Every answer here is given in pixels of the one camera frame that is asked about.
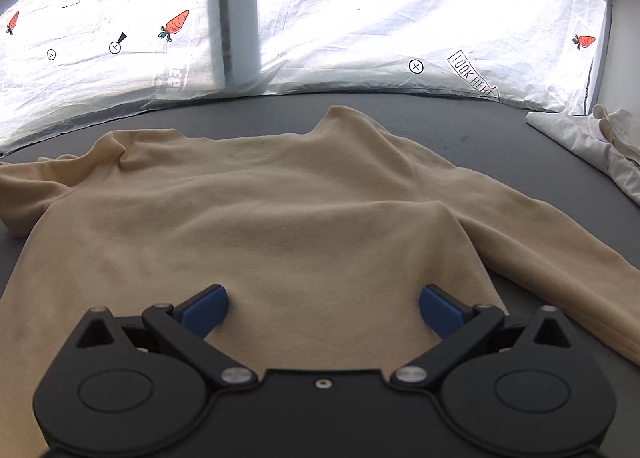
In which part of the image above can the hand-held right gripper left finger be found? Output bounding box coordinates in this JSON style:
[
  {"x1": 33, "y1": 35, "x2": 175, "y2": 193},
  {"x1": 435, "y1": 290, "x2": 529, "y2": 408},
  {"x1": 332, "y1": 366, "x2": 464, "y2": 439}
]
[{"x1": 75, "y1": 284, "x2": 258, "y2": 386}]

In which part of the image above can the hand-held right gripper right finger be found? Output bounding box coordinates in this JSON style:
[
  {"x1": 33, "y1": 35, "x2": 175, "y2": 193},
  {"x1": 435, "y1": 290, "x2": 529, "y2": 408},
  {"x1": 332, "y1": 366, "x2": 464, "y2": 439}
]
[{"x1": 390, "y1": 284, "x2": 578, "y2": 385}]

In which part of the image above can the beige sweater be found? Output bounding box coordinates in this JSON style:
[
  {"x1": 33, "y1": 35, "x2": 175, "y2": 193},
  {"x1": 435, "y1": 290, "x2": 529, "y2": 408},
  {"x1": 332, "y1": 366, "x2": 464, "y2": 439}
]
[{"x1": 0, "y1": 105, "x2": 640, "y2": 458}]

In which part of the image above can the white crumpled cloth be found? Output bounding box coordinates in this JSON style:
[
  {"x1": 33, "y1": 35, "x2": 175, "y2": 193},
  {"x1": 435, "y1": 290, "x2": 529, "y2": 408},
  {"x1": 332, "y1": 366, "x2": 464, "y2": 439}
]
[{"x1": 525, "y1": 105, "x2": 640, "y2": 211}]

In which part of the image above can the carrot printed plastic sheet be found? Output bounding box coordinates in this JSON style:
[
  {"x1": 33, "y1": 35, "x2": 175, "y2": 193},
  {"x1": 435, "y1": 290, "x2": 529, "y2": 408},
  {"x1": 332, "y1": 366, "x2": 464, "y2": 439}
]
[{"x1": 0, "y1": 0, "x2": 615, "y2": 155}]

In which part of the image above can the window frame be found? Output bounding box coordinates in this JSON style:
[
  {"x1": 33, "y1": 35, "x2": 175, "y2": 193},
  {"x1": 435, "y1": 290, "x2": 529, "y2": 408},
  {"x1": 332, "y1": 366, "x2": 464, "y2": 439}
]
[{"x1": 205, "y1": 0, "x2": 262, "y2": 88}]

